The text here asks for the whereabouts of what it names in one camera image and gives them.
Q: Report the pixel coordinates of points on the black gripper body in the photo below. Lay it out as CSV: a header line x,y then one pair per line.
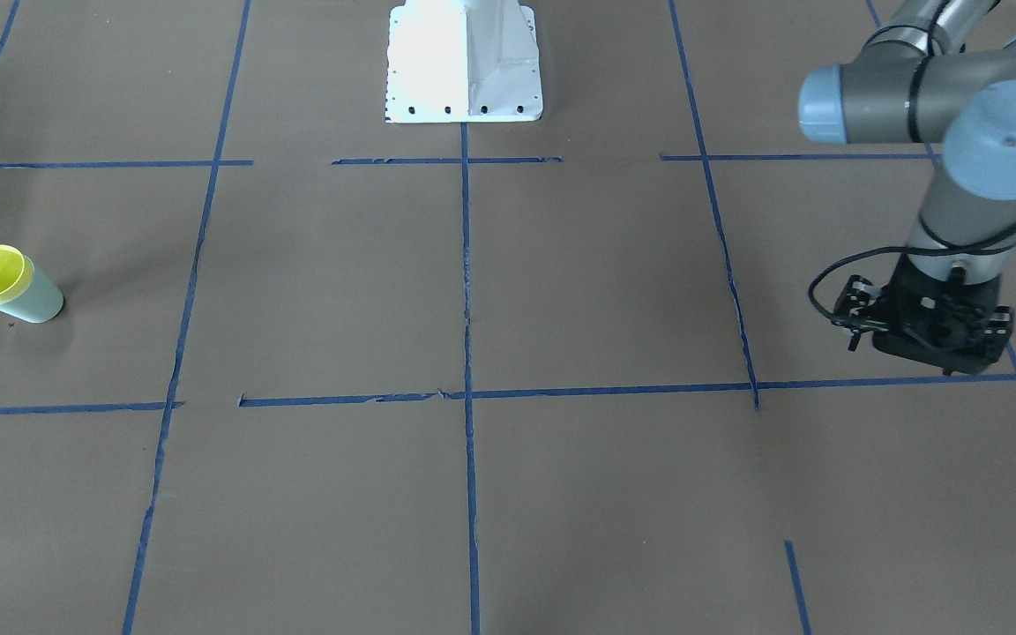
x,y
858,305

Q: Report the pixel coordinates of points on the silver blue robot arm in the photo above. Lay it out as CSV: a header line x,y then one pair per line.
x,y
914,82

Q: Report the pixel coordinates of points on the green paper cup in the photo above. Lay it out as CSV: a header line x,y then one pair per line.
x,y
40,302

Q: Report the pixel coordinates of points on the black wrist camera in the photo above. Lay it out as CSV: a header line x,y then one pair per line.
x,y
856,310

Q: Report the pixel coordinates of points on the white pedestal base plate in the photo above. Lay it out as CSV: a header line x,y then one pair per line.
x,y
463,61

